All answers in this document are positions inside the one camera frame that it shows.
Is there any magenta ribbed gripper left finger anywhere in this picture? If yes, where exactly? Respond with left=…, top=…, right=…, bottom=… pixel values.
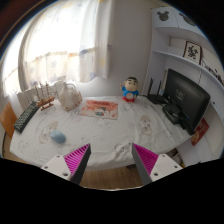
left=42, top=144, right=91, bottom=185

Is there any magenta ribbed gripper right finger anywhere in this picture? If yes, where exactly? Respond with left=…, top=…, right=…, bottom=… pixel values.
left=132, top=144, right=182, bottom=185

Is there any light blue computer mouse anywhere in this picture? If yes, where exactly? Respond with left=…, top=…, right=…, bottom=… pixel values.
left=50, top=130, right=66, bottom=143

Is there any red pink mouse pad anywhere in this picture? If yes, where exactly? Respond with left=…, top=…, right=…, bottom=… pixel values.
left=80, top=100, right=118, bottom=120

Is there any black computer monitor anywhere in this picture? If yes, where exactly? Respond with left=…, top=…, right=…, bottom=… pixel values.
left=162, top=69, right=210, bottom=135

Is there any white patterned tablecloth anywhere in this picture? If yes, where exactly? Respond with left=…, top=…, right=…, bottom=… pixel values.
left=10, top=96, right=190, bottom=170

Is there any red paper packet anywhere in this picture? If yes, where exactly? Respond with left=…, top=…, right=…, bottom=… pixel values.
left=191, top=119, right=209, bottom=146

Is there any black wifi router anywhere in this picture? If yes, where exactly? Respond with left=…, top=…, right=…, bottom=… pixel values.
left=147, top=78, right=168, bottom=104

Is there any wooden model sailing ship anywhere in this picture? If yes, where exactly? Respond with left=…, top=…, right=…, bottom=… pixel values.
left=35, top=83, right=55, bottom=111

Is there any cartoon boy figurine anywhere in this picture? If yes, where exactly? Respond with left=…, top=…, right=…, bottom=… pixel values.
left=120, top=76, right=139, bottom=103

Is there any orange wooden chair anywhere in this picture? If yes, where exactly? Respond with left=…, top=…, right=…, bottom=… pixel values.
left=0, top=103, right=17, bottom=138

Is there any framed calligraphy picture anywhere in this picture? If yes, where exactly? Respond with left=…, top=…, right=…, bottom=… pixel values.
left=183, top=41, right=202, bottom=65

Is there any white sheer curtain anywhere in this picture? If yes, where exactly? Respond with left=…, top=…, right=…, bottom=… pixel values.
left=19, top=0, right=114, bottom=90

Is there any white wall shelf unit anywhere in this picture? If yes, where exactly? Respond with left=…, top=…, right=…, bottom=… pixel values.
left=142, top=7, right=224, bottom=165

